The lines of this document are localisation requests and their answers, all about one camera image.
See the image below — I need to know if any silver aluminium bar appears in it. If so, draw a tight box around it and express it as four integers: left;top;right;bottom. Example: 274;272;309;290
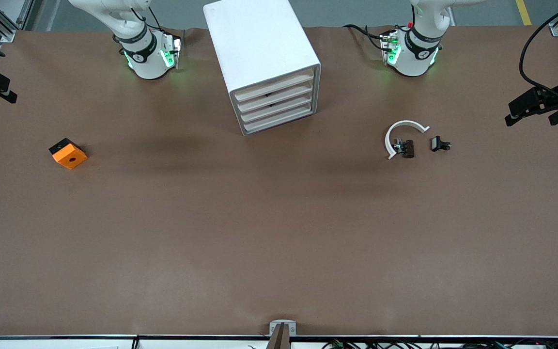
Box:
233;69;315;103

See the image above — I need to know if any orange box with black part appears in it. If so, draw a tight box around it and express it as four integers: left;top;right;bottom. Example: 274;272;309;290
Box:
48;138;88;170

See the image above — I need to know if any white curved plastic clip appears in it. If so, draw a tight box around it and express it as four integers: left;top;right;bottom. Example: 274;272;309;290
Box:
385;120;431;160

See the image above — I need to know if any brown table cover sheet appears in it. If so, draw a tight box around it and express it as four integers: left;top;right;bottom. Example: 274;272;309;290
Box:
0;24;558;338

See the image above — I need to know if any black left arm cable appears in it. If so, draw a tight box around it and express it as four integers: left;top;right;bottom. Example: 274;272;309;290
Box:
519;0;558;93

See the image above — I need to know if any metal base connector bracket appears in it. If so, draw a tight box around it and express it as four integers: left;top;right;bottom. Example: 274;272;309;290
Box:
380;29;402;66
162;32;184;69

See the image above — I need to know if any black base cable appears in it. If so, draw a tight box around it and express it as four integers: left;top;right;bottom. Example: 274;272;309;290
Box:
146;5;185;37
343;23;387;51

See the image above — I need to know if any white table edge rail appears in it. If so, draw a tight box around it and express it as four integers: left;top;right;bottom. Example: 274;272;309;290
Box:
0;334;558;349

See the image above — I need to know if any grey metal mounting bracket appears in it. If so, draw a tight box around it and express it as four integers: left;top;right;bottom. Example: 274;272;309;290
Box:
269;320;297;336

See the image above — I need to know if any dark camera mount post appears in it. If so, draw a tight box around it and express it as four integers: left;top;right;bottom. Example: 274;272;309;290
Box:
266;323;290;349

